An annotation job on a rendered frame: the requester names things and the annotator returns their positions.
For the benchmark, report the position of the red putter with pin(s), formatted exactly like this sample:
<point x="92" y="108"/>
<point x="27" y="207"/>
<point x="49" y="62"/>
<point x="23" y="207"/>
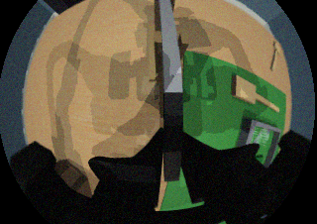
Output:
<point x="172" y="93"/>

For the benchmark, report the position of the green putting mat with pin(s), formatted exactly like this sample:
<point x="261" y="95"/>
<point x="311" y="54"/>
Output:
<point x="214" y="117"/>

